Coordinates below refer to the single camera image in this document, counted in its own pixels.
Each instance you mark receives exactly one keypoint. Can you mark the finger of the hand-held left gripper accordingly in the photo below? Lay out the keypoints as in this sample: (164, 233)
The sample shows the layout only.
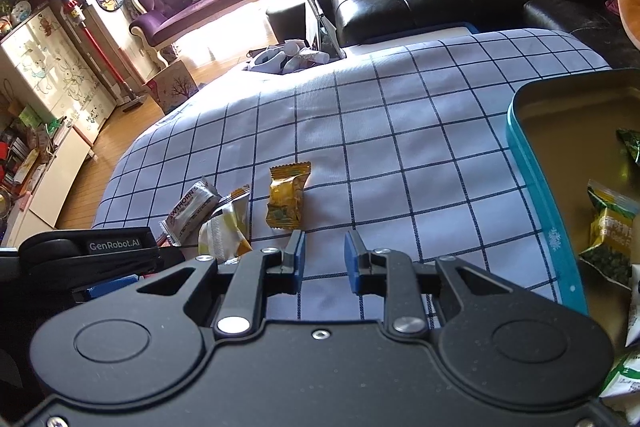
(110, 285)

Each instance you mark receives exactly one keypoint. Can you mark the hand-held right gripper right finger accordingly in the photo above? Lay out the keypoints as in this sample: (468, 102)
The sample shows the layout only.
(352, 267)

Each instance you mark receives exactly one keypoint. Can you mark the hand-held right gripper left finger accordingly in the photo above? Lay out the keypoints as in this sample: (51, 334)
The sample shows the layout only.
(297, 262)

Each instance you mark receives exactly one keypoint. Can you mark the gold candy packet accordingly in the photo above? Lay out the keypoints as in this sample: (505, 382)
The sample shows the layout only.
(286, 199)

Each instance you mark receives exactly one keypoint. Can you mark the cream yellow snack packet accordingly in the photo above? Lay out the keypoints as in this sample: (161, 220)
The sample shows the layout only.
(220, 232)

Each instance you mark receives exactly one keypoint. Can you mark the white red-lettered snack packet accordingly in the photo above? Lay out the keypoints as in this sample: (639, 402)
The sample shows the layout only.
(190, 209)

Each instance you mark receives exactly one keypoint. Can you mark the teal tin tray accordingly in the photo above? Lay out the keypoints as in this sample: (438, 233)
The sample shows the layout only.
(560, 132)

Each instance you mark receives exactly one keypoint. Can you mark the green pea snack packet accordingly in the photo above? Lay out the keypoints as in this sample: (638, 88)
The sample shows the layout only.
(612, 232)

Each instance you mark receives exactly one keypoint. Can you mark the white black snack packet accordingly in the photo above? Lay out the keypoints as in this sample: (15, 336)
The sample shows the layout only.
(635, 307)

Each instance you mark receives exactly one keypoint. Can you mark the dark green white snack packet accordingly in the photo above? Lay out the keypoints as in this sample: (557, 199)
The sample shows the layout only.
(622, 377)

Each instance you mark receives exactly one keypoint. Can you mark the green twisted candy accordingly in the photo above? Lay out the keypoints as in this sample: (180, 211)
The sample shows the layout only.
(631, 147)

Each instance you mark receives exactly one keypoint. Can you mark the pile of books and boxes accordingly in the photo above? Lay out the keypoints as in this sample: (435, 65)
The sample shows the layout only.
(20, 157)

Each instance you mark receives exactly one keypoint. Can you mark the checked white tablecloth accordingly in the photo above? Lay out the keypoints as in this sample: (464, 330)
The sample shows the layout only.
(375, 117)

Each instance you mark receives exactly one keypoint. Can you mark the white cartoon cabinet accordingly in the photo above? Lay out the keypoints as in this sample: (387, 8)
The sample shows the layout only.
(50, 72)

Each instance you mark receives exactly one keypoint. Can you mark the tree print gift bag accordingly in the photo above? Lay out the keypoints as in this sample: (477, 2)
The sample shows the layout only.
(172, 87)

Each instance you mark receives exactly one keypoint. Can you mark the red stick vacuum cleaner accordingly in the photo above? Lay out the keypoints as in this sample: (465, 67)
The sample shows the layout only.
(95, 52)

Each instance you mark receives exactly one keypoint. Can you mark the dark open bag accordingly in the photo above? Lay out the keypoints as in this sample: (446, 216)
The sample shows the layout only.
(320, 34)

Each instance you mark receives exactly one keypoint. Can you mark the black stool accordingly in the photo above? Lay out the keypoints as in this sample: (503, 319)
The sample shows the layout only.
(285, 19)

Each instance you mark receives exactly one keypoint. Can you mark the purple chaise sofa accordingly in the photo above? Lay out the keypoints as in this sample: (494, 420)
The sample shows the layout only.
(210, 7)

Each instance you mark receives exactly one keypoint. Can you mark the orange pink donut pillow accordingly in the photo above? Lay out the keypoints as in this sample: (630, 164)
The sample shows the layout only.
(631, 2)

